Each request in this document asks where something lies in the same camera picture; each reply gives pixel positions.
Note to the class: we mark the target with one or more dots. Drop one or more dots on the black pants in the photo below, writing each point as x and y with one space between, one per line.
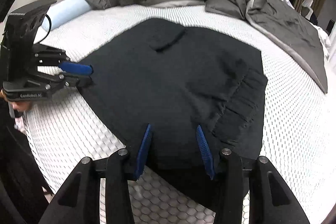
176 78

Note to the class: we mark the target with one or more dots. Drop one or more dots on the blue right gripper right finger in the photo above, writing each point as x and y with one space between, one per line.
206 155

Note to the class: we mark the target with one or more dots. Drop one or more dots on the black camera mount box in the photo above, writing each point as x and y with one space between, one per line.
20 31

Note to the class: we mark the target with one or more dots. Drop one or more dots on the light blue pillow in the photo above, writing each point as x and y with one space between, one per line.
66 10

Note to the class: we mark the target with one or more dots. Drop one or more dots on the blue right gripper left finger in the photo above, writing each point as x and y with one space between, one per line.
142 152

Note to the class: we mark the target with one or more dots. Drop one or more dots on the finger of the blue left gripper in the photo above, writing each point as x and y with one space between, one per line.
83 81
76 68

